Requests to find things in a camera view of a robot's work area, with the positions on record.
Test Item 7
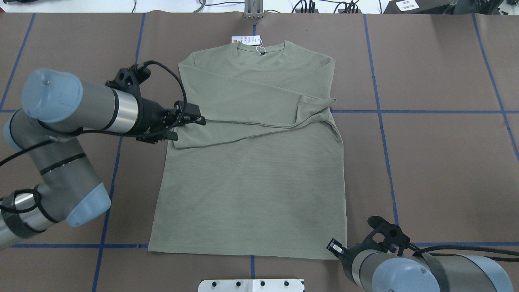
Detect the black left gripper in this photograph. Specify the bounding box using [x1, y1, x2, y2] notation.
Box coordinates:
[136, 98, 206, 144]

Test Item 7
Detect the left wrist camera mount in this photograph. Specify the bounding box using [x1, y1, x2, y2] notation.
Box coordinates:
[105, 64, 151, 96]

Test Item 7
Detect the white paper clothing tag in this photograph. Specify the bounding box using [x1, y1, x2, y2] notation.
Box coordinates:
[231, 35, 262, 46]

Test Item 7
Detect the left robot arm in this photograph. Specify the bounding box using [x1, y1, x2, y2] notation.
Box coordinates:
[1, 61, 206, 249]

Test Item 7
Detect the black labelled box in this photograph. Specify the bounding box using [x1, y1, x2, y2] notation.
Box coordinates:
[382, 0, 458, 15]

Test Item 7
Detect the green long-sleeve shirt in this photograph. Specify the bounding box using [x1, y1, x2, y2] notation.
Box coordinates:
[148, 41, 347, 260]

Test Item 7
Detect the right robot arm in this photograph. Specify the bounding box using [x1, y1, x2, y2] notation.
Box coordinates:
[327, 239, 514, 292]

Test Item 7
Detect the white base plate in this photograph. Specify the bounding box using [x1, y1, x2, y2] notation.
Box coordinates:
[198, 278, 305, 292]

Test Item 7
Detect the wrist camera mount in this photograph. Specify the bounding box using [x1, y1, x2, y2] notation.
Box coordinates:
[361, 216, 419, 257]
[105, 64, 151, 96]

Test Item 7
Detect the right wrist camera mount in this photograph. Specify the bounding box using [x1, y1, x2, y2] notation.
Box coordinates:
[361, 216, 419, 257]

